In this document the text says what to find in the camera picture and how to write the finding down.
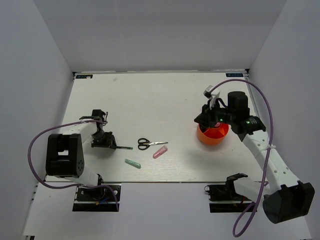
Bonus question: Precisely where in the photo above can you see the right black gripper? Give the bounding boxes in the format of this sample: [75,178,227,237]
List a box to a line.
[194,99,235,128]

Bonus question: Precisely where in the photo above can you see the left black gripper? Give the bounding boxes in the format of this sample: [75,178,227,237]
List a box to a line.
[91,130,117,150]

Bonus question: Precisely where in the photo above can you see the green pen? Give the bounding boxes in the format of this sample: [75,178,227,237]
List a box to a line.
[115,146,133,150]

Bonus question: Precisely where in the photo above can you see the orange round organizer container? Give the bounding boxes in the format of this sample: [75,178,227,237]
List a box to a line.
[196,123,229,146]

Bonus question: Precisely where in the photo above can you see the black handled scissors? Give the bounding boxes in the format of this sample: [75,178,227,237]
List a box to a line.
[137,138,168,151]

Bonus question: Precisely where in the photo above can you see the pink translucent tube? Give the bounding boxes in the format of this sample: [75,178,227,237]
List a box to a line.
[152,146,168,159]

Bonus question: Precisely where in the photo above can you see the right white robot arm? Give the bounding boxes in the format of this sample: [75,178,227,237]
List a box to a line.
[194,89,315,224]

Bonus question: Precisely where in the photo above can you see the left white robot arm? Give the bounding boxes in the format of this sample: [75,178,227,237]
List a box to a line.
[45,109,117,200]

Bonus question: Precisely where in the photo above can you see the right blue corner label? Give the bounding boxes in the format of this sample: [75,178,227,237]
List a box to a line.
[225,72,244,78]

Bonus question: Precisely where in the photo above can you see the blue corner label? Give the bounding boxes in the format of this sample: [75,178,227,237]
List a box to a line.
[225,72,244,78]
[75,74,93,79]

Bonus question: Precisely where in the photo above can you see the green translucent tube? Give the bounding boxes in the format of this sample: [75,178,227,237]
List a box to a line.
[124,159,142,169]

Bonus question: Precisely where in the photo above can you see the left blue corner label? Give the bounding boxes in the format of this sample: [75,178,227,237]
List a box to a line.
[75,74,93,79]

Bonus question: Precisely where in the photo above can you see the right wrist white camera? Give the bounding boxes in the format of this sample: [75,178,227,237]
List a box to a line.
[203,85,220,109]

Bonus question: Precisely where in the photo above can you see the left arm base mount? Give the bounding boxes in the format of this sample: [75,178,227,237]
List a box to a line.
[72,184,122,213]

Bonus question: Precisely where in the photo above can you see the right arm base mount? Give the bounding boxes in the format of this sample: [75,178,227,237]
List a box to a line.
[204,173,252,213]

